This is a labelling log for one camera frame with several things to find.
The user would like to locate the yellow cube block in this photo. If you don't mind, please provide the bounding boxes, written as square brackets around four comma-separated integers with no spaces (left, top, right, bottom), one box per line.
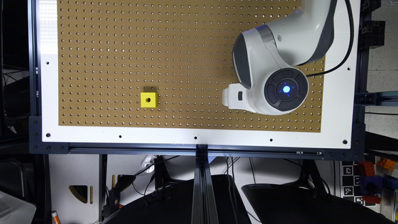
[140,92,158,108]

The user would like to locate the black chair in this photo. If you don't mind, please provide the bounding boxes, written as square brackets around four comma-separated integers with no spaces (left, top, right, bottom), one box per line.
[242,184,393,224]
[104,174,251,224]

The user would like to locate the brown perforated pegboard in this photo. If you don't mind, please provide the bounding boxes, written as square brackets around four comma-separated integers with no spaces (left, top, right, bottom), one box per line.
[57,0,324,133]

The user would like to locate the fiducial marker sheet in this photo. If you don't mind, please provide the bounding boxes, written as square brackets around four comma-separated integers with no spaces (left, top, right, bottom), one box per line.
[340,161,365,205]

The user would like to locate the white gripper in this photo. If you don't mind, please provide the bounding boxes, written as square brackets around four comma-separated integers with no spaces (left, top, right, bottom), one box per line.
[222,83,252,111]

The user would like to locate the orange toy block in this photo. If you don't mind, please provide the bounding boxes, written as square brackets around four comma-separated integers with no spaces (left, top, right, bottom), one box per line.
[376,158,396,170]

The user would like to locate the black aluminium frame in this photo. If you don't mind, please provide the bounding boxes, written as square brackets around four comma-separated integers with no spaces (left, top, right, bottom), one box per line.
[27,1,368,161]

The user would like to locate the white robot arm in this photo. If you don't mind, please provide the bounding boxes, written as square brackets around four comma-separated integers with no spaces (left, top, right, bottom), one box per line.
[222,0,337,115]

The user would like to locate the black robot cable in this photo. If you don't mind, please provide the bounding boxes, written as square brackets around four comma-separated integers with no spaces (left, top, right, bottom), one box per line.
[305,0,355,78]

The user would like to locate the white table frame plate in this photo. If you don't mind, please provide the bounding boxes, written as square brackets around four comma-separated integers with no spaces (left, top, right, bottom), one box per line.
[34,1,356,149]

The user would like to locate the blue toy block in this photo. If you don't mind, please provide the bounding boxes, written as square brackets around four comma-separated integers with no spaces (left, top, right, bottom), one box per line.
[360,175,383,195]

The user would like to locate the red toy block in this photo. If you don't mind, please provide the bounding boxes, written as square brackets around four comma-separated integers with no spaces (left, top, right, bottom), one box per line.
[358,161,376,177]

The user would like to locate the black chair left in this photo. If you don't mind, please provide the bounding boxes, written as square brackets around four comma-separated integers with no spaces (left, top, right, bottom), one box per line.
[104,174,251,224]

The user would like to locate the black chair right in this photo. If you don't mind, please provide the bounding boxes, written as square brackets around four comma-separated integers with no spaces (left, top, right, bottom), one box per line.
[242,184,393,224]

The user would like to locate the grey box corner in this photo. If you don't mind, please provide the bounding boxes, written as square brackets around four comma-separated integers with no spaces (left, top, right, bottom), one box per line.
[1,192,37,224]

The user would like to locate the black centre support post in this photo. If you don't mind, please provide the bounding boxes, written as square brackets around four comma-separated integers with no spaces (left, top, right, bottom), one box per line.
[191,144,219,224]

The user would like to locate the white cabinet panel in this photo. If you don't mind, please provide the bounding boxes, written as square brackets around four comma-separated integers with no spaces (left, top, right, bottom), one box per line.
[49,154,100,224]

